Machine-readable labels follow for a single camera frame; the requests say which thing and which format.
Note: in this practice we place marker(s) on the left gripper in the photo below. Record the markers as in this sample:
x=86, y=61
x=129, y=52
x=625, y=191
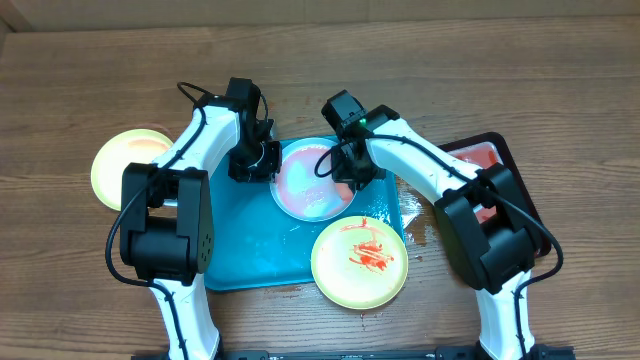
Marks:
x=266, y=173

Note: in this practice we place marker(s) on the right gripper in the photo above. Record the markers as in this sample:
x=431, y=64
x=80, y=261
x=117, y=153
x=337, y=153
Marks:
x=345, y=175

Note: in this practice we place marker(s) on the light blue plate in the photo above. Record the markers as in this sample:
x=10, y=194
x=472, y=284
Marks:
x=299, y=192

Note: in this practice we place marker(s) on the yellow plate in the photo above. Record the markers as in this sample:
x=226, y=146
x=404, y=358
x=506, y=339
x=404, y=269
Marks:
x=359, y=262
x=132, y=146

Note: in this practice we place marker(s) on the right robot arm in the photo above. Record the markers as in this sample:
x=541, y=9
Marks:
x=489, y=237

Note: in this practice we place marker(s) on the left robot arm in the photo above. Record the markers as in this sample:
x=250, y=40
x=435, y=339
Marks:
x=163, y=237

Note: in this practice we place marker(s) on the teal plastic tray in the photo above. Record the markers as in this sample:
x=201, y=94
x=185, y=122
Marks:
x=257, y=244

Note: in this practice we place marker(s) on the black tray with red water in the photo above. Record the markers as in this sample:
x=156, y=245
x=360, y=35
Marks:
x=484, y=150

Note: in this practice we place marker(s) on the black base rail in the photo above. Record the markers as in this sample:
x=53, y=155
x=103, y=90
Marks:
x=538, y=352

